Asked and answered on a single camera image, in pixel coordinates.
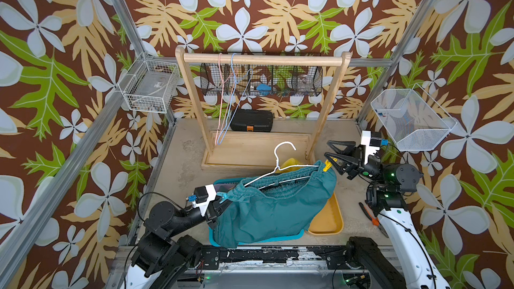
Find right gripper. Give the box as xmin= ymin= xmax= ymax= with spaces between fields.
xmin=327 ymin=147 xmax=390 ymax=192

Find blue clothespin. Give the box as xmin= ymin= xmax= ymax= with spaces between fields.
xmin=216 ymin=191 xmax=228 ymax=203

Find green shorts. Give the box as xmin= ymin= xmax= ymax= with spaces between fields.
xmin=212 ymin=161 xmax=337 ymax=248

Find yellow shorts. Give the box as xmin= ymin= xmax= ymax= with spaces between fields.
xmin=280 ymin=158 xmax=303 ymax=173

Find white wire hanger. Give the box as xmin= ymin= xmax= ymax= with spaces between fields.
xmin=243 ymin=141 xmax=322 ymax=189

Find pink wire hanger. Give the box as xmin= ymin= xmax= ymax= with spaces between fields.
xmin=215 ymin=54 xmax=233 ymax=146

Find purple shorts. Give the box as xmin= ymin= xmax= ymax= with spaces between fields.
xmin=214 ymin=183 xmax=236 ymax=193

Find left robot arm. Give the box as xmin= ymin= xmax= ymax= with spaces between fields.
xmin=120 ymin=196 xmax=232 ymax=288

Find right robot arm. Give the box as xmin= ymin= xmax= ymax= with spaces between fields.
xmin=324 ymin=140 xmax=450 ymax=288

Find teal plastic basket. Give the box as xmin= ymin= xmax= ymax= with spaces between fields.
xmin=207 ymin=176 xmax=305 ymax=248

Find wooden clothes rack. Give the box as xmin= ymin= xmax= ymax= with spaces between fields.
xmin=175 ymin=47 xmax=352 ymax=173

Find yellow plastic tray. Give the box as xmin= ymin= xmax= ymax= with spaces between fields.
xmin=308 ymin=193 xmax=344 ymax=236

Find black tool case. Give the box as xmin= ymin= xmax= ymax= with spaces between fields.
xmin=230 ymin=109 xmax=274 ymax=132

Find black mesh basket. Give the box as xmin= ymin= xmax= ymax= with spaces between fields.
xmin=195 ymin=63 xmax=323 ymax=97

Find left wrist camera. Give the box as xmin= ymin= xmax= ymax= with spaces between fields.
xmin=187 ymin=184 xmax=217 ymax=217

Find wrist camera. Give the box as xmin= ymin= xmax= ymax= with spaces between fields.
xmin=187 ymin=184 xmax=217 ymax=217
xmin=360 ymin=131 xmax=389 ymax=163

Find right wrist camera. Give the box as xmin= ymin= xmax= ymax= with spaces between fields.
xmin=360 ymin=131 xmax=389 ymax=163

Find red handled pliers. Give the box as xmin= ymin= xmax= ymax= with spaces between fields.
xmin=359 ymin=202 xmax=388 ymax=238

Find white wire basket right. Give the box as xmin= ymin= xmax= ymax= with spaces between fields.
xmin=371 ymin=84 xmax=457 ymax=153

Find white wire basket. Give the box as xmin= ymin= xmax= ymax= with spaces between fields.
xmin=119 ymin=54 xmax=180 ymax=114
xmin=371 ymin=84 xmax=457 ymax=153

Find black mounting rail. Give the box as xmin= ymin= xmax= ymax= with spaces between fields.
xmin=160 ymin=244 xmax=382 ymax=270

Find white wire basket left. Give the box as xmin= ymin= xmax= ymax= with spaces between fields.
xmin=119 ymin=54 xmax=180 ymax=114

